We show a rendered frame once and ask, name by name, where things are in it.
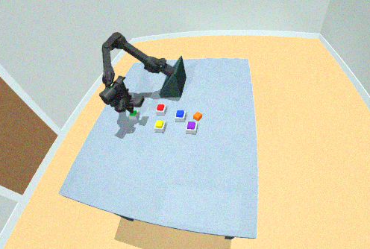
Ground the green button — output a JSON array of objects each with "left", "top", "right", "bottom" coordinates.
[{"left": 128, "top": 110, "right": 139, "bottom": 120}]

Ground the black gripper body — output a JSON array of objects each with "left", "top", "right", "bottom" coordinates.
[{"left": 110, "top": 88, "right": 145, "bottom": 108}]

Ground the orange block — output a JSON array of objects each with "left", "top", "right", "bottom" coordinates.
[{"left": 193, "top": 112, "right": 202, "bottom": 121}]

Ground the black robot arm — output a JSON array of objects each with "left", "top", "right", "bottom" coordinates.
[{"left": 99, "top": 32, "right": 175, "bottom": 113}]

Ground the yellow button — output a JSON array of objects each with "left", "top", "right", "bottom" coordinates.
[{"left": 154, "top": 121, "right": 166, "bottom": 132}]

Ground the purple button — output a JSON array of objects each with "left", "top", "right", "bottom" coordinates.
[{"left": 186, "top": 122, "right": 198, "bottom": 134}]

